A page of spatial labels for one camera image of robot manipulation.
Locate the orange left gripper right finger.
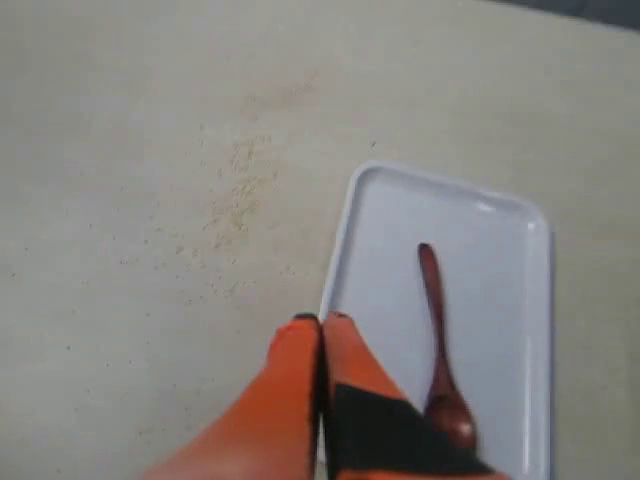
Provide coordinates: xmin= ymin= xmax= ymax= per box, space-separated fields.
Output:
xmin=323 ymin=312 xmax=500 ymax=479

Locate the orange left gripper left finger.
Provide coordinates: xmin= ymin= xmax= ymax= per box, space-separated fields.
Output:
xmin=143 ymin=313 xmax=323 ymax=479

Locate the dark red wooden spoon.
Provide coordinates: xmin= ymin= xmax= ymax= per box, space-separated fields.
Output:
xmin=417 ymin=243 xmax=478 ymax=451

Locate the white rectangular plastic tray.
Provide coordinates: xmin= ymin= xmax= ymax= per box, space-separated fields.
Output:
xmin=319 ymin=162 xmax=554 ymax=479

